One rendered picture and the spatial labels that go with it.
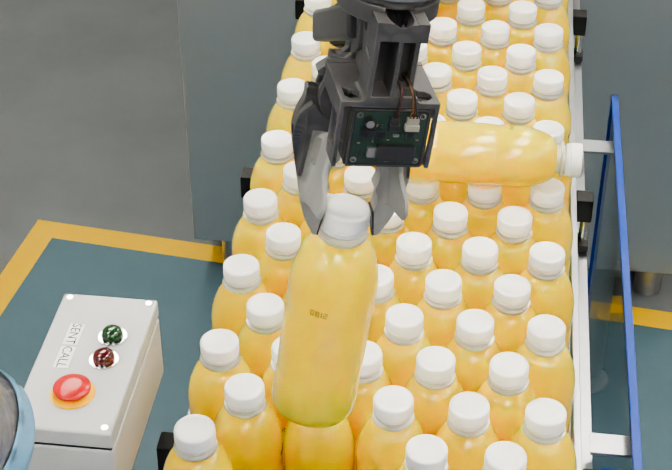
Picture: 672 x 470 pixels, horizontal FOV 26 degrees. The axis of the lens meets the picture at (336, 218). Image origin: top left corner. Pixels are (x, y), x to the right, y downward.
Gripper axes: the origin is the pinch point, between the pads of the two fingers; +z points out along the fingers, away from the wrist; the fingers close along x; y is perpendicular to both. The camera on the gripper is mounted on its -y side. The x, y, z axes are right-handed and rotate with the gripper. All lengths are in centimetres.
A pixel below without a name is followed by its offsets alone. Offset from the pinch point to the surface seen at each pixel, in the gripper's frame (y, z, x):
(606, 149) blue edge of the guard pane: -76, 38, 57
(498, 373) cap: -12.9, 26.9, 21.5
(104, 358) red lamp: -20.9, 31.2, -16.0
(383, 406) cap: -10.3, 28.6, 9.6
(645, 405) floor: -118, 124, 102
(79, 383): -17.5, 31.5, -18.5
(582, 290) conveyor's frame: -49, 43, 46
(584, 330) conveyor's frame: -41, 44, 44
